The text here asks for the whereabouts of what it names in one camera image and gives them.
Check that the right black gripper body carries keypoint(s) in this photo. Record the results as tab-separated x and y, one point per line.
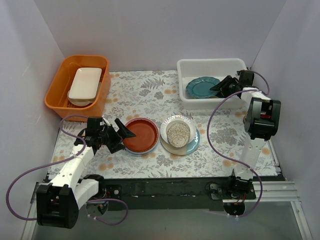
230	85

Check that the floral patterned table mat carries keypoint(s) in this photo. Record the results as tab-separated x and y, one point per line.
155	95

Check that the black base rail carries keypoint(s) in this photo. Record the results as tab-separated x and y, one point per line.
166	193

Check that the white rectangular dish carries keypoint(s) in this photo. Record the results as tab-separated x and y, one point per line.
85	83

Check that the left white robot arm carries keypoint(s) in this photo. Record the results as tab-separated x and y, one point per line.
58	203

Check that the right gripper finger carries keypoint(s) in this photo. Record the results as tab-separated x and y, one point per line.
220	87
229	81

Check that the red and black mug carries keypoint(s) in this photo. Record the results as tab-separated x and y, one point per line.
247	118

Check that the aluminium frame rail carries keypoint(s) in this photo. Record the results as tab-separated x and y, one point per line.
268	191

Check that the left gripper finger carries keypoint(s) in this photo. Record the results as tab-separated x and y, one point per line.
123	131
115	144

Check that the clear white plastic bin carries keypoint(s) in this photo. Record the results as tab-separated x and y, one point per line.
190	69

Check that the red brown round plate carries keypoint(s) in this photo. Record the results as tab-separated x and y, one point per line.
142	135

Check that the white fluted plate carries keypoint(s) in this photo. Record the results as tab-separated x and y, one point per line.
170	120

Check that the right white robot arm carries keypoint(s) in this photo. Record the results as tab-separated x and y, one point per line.
261	122

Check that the teal scalloped plate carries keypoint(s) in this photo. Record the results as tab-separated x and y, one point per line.
200	87

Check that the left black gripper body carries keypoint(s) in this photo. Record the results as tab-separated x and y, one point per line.
113	138

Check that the cream and blue plate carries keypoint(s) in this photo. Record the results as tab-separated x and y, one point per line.
185	150

